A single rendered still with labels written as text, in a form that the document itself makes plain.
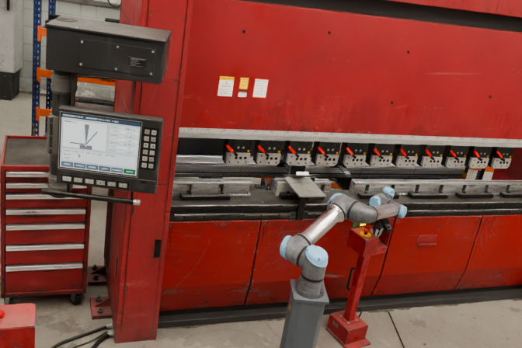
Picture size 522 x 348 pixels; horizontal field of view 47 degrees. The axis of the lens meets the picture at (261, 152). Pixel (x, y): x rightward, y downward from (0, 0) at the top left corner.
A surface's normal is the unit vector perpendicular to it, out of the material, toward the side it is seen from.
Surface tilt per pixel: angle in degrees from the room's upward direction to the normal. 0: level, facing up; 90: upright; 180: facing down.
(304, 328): 90
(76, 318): 0
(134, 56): 90
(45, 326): 0
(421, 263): 90
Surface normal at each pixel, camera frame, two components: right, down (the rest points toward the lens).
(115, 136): 0.04, 0.36
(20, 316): 0.15, -0.92
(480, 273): 0.27, 0.58
